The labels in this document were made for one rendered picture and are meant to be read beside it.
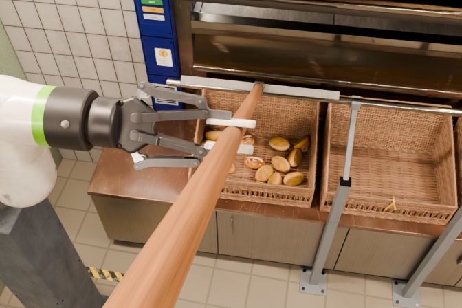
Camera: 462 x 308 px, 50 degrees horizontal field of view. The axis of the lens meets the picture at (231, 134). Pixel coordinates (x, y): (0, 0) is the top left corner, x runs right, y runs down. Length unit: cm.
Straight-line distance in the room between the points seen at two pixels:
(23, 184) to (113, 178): 157
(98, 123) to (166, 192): 161
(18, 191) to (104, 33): 159
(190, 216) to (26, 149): 50
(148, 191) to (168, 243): 204
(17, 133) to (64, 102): 8
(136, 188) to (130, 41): 68
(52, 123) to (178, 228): 45
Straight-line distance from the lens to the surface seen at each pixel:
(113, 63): 248
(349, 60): 225
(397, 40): 218
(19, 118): 75
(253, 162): 232
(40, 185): 85
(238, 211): 224
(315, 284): 274
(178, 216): 33
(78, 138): 73
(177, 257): 28
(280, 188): 215
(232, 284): 271
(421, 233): 233
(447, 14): 195
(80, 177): 317
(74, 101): 73
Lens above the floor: 251
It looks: 51 degrees down
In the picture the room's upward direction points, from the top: straight up
